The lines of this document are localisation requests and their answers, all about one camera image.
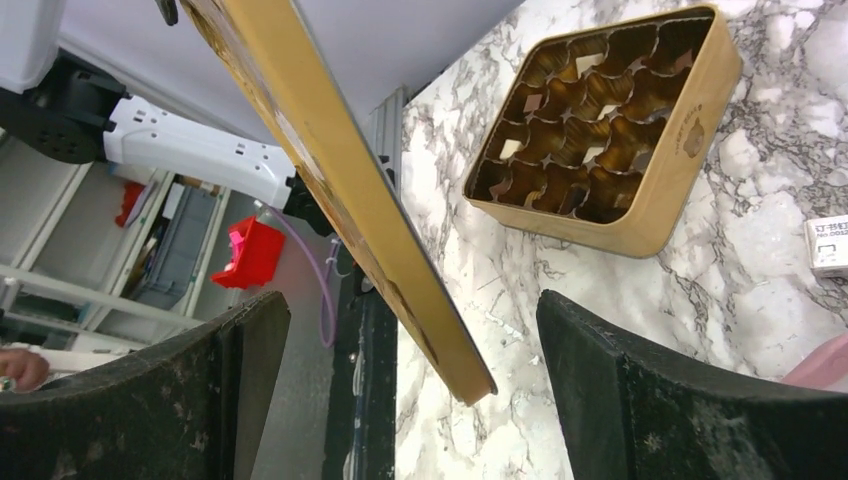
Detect white metal shelf frame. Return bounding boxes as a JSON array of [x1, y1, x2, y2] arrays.
[[1, 136, 231, 347]]

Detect gold chocolate box tray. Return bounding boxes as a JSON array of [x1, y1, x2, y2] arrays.
[[463, 4, 742, 258]]

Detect black table base rail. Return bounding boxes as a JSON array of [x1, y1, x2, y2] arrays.
[[321, 247, 399, 479]]

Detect red plastic bin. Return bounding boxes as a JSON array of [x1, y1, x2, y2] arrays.
[[210, 215, 286, 290]]

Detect silver tin lid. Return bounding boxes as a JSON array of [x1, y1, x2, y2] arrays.
[[183, 1, 497, 405]]

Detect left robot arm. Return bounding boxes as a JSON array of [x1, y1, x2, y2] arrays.
[[1, 1, 335, 237]]

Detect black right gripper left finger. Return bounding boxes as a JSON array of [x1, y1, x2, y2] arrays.
[[1, 292, 291, 479]]

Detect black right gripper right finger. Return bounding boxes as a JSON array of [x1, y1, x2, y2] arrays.
[[536, 290, 847, 479]]

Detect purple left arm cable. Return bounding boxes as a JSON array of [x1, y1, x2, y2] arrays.
[[264, 205, 342, 350]]

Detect small white card box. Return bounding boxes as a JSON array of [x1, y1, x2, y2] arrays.
[[803, 215, 847, 278]]

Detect pink silicone tongs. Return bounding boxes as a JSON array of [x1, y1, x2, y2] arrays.
[[781, 334, 847, 389]]

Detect person hand in background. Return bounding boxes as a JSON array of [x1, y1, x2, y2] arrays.
[[1, 348, 50, 392]]

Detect grey storage bin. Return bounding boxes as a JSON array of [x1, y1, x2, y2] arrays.
[[129, 183, 217, 310]]

